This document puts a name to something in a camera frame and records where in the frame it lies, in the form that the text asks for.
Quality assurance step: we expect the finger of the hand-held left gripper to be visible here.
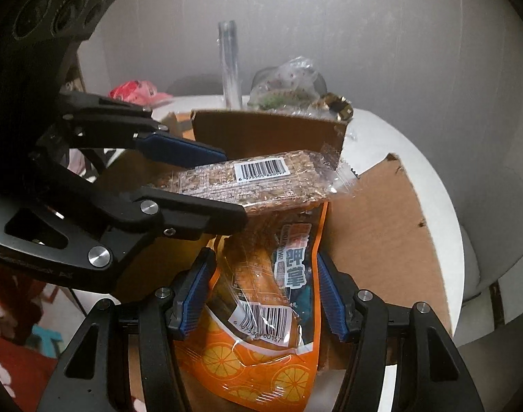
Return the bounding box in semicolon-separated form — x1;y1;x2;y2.
58;90;228;168
0;154;248;295

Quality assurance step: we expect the white chair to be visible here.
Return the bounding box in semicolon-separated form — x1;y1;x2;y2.
454;154;523;344

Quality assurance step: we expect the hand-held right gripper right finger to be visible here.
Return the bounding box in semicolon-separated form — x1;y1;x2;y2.
315;251;485;412

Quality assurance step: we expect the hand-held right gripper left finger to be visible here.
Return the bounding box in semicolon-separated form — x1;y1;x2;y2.
36;247;217;412

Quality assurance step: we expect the clear-wrapped cereal bar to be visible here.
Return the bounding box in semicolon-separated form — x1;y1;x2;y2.
152;149;359;219

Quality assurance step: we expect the gold wrapped object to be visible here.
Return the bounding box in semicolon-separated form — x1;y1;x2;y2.
322;93;354;121

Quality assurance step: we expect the clear bag of greens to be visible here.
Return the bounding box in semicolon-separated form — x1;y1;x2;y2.
248;56;331;116

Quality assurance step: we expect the brown cardboard box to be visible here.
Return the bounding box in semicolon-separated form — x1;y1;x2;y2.
94;109;453;412

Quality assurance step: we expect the pink plastic bag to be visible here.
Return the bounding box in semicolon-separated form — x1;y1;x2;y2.
109;80;174;108

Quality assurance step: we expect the person's red patterned clothing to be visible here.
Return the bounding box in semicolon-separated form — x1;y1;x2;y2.
0;262;73;412

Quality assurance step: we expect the orange snack packet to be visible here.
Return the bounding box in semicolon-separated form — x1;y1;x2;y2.
173;201;331;410

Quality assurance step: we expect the clear plastic film roll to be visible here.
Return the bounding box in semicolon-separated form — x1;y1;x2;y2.
219;20;241;110

